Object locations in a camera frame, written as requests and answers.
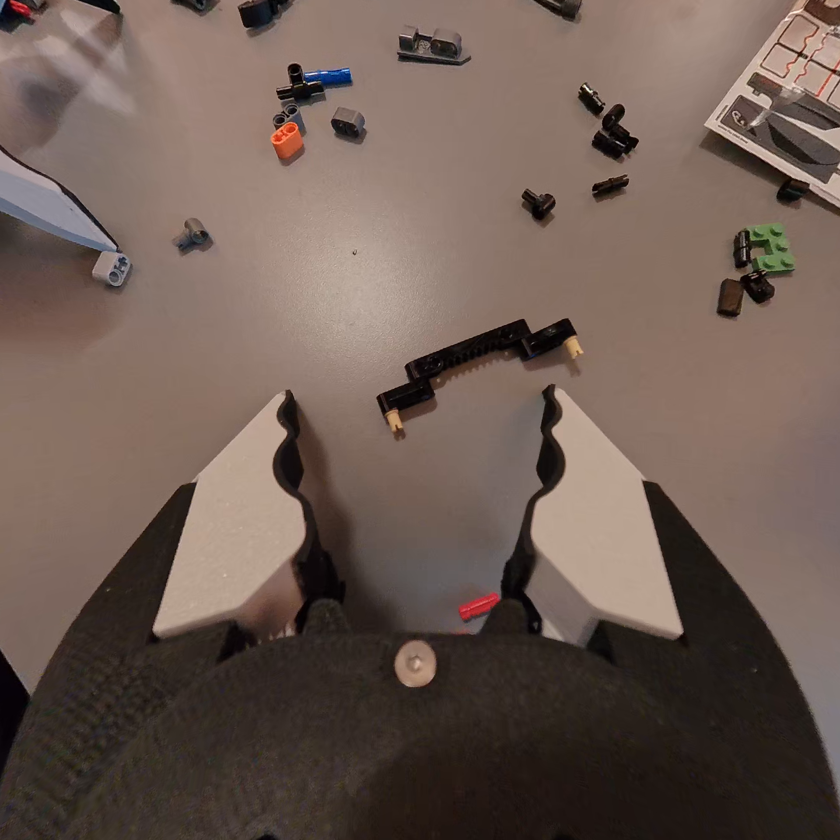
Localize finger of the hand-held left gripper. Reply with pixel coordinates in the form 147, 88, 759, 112
0, 143, 126, 256

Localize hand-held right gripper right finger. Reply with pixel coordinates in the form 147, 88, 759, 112
502, 384, 685, 648

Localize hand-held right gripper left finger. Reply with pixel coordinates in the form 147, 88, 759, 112
152, 390, 347, 642

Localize light grey lego connector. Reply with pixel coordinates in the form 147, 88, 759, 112
91, 251, 133, 288

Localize black lego gear rack assembly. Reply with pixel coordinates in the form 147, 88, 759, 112
375, 318, 585, 434

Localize dark blue-grey lego pin connector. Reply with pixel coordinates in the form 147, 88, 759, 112
173, 217, 214, 252

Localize orange lego connector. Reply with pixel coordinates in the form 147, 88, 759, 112
269, 122, 307, 160

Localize blue lego pin black connector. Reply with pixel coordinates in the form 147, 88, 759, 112
276, 62, 354, 103

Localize black lego axle piece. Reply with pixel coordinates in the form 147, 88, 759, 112
236, 0, 291, 29

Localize green lego plate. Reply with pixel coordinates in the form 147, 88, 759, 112
747, 222, 797, 274

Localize scattered black lego pins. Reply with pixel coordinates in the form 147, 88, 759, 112
521, 80, 812, 318

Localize sticker sheet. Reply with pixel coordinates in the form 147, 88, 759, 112
703, 0, 840, 211

